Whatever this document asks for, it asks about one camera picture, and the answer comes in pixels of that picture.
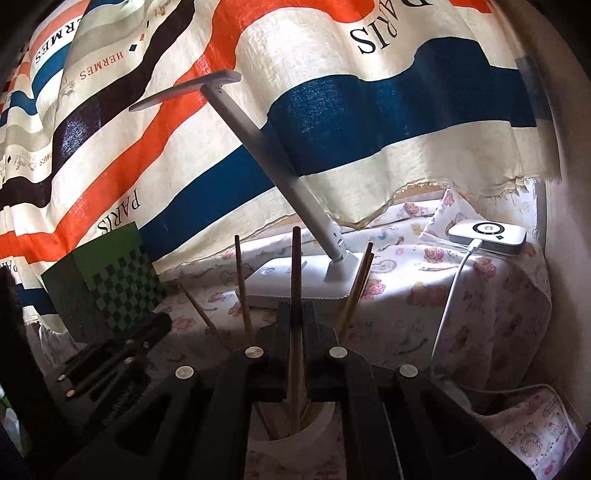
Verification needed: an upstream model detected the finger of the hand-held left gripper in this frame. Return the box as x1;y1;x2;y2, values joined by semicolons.
58;313;172;381
67;354;153;402

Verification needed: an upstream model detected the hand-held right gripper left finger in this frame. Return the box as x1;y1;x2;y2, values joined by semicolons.
60;301;293;480

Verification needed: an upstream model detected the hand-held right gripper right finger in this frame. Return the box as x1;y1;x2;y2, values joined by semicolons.
300;302;536;480

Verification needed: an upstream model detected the wooden chopstick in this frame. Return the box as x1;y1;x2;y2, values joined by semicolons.
285;226;305;437
344;251;375;340
177;281;219;335
233;234;253;346
337;241;372;340

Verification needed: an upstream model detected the translucent plastic cup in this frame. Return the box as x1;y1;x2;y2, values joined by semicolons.
245;399;345;462

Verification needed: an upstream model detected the green checkered box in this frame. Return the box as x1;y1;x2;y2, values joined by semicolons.
41;220;168;344

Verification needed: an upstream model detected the bear print cloth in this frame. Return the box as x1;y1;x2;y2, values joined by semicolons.
28;185;552;407

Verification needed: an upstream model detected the white desk lamp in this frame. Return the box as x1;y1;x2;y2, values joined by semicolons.
128;69;368;302

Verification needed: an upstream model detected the white charging device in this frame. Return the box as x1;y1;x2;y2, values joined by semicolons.
447;220;528;256

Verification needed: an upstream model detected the striped curtain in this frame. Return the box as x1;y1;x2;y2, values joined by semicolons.
0;0;564;319

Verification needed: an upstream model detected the white cable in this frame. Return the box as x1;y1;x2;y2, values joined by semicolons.
429;237;485;370

